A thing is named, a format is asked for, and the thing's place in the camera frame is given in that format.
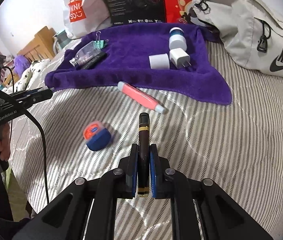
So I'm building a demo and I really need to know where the striped bed cover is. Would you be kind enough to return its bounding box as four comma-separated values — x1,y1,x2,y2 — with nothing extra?
9,42,283,239

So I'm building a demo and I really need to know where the white charger plug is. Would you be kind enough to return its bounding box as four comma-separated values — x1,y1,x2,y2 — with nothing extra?
169,48,191,69

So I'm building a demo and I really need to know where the grey Nike backpack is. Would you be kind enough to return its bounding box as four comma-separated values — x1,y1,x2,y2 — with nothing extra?
192,0,283,77

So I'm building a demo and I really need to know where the pink white tube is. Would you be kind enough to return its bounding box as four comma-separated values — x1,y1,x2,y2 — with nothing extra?
117,81,166,114

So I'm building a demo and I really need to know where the grey green kettle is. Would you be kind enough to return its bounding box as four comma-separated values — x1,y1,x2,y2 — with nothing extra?
53,30,71,54

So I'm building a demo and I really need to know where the pink blue vaseline jar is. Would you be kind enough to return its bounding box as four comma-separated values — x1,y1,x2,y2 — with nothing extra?
83,121,112,151

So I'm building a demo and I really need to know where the clear bottle with pills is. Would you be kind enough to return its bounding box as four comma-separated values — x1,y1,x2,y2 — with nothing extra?
69,41,101,67

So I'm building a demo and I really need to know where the white tape roll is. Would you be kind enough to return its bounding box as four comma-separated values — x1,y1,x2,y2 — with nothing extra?
148,54,170,70

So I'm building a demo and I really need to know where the green binder clip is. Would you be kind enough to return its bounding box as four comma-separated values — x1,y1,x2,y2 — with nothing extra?
94,31,109,50

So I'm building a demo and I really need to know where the black rectangular lighter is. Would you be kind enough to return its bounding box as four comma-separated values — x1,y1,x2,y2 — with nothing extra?
81,51,107,69

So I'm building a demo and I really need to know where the black gold perfume bottle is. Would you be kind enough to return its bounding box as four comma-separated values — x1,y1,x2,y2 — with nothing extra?
138,113,150,196

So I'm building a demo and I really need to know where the black headset box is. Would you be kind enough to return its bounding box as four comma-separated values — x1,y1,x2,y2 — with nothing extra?
105,0,166,25

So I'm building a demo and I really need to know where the purple towel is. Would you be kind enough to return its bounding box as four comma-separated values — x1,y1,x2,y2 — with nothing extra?
45,23,232,105

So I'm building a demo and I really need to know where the white Miniso shopping bag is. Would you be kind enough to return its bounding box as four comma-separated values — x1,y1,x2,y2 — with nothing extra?
63,0,112,40

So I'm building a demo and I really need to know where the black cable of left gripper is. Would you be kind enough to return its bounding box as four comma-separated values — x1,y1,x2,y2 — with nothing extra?
0,65,51,204

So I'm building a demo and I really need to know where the blue white cylindrical bottle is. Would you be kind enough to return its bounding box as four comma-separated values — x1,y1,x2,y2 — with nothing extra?
169,27,187,51

